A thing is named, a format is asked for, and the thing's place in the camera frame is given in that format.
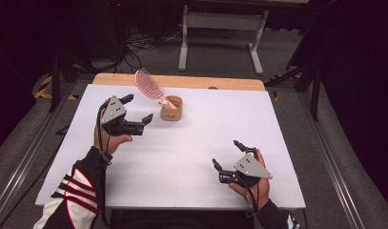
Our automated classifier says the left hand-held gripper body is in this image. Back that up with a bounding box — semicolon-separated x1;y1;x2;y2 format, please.
100;95;146;137

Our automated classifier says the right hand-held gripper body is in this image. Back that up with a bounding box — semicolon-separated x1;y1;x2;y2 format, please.
218;153;274;189

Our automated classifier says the wooden cup with animal figure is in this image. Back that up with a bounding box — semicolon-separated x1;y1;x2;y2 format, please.
158;95;184;122

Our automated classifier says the pink hairbrush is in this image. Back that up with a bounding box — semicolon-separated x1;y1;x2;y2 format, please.
133;67;178;110

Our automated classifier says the person's right hand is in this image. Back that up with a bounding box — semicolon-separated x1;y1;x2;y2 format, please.
228;148;271;211

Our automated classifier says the person's left hand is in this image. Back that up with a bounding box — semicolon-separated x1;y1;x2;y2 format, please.
92;109;134;156

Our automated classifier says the white board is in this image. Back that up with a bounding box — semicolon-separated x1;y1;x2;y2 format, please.
34;83;307;211

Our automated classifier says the yellow black floor tape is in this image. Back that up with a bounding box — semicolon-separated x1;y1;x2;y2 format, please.
33;74;79;101
270;73;302;103

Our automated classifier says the wooden table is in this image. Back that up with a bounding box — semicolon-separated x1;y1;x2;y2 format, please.
92;73;266;92

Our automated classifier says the black metal stand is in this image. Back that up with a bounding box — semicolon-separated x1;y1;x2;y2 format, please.
48;52;99;114
264;55;323;122

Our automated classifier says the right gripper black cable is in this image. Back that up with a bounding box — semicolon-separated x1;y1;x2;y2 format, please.
236;175;260;219

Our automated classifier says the bundle of black floor cables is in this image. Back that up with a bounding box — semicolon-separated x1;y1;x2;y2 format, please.
116;27;185;74

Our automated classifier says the aluminium rail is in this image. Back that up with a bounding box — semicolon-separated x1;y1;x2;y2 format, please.
296;91;371;229
0;81;75;229

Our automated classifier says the grey metal stand frame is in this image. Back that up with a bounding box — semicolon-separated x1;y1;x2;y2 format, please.
177;4;270;76

